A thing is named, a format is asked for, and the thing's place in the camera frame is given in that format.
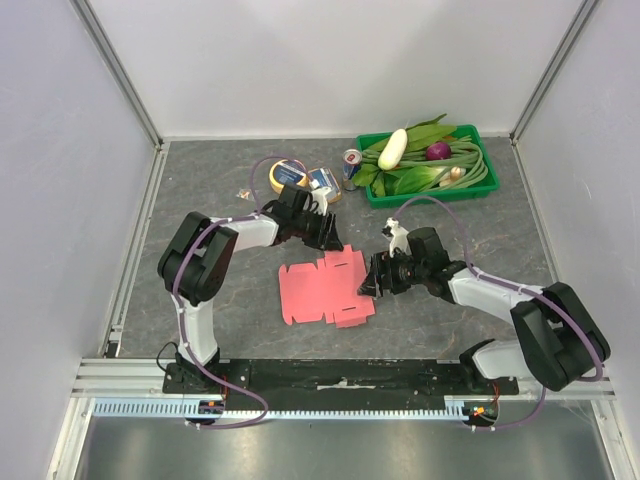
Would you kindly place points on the red blue drink can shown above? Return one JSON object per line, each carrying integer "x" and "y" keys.
{"x": 352, "y": 159}

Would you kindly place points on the mushroom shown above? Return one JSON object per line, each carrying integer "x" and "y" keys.
{"x": 453, "y": 175}

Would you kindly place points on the green long beans bundle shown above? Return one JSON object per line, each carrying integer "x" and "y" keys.
{"x": 465, "y": 154}

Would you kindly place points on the green plastic tray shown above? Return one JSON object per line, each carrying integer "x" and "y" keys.
{"x": 482, "y": 189}

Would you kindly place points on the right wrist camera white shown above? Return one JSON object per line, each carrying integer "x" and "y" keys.
{"x": 397, "y": 237}

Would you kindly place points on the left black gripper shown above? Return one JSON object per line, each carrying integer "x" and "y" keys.
{"x": 326, "y": 238}

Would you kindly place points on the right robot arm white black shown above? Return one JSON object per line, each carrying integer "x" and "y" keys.
{"x": 557, "y": 341}

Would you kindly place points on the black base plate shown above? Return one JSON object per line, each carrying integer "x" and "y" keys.
{"x": 334, "y": 383}

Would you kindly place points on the small clear plastic bag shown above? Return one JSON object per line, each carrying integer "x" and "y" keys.
{"x": 245, "y": 194}

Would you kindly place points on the green leafy vegetable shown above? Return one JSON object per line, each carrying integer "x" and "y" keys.
{"x": 414, "y": 173}

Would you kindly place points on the yellow tape roll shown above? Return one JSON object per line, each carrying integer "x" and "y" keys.
{"x": 287, "y": 172}

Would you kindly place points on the pink cardboard box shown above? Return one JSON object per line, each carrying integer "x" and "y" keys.
{"x": 326, "y": 290}

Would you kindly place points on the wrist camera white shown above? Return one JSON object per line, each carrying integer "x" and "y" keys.
{"x": 397, "y": 237}
{"x": 320, "y": 200}

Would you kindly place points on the grey cable duct rail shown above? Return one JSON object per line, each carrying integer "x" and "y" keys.
{"x": 197, "y": 409}

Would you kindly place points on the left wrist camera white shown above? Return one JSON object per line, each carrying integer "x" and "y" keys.
{"x": 320, "y": 200}

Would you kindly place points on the white cucumber vegetable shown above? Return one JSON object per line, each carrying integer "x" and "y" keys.
{"x": 392, "y": 153}

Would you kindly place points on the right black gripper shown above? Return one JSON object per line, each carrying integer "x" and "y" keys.
{"x": 382, "y": 275}

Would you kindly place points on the purple onion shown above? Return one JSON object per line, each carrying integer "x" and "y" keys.
{"x": 438, "y": 151}

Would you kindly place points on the orange blue sponge block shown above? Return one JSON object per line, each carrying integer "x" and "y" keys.
{"x": 323, "y": 178}

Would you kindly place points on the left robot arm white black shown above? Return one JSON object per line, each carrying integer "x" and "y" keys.
{"x": 194, "y": 265}

